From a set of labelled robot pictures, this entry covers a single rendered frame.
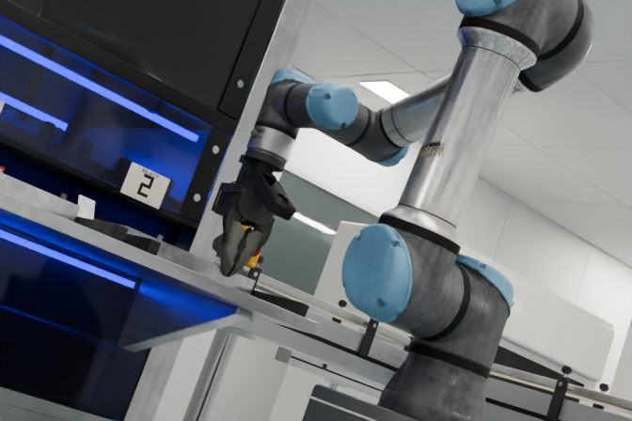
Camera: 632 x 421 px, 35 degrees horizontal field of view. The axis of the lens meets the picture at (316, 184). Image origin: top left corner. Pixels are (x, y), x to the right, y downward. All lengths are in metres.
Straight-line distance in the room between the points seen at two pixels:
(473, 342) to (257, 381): 6.34
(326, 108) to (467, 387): 0.50
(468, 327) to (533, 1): 0.44
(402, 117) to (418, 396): 0.49
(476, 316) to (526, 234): 8.00
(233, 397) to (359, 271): 6.32
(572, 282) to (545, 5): 8.58
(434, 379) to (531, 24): 0.49
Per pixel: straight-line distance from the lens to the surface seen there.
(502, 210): 9.13
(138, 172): 1.87
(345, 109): 1.62
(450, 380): 1.39
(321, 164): 7.78
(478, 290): 1.39
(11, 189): 1.51
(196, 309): 1.70
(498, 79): 1.37
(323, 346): 2.28
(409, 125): 1.64
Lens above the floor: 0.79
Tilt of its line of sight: 11 degrees up
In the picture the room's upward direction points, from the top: 20 degrees clockwise
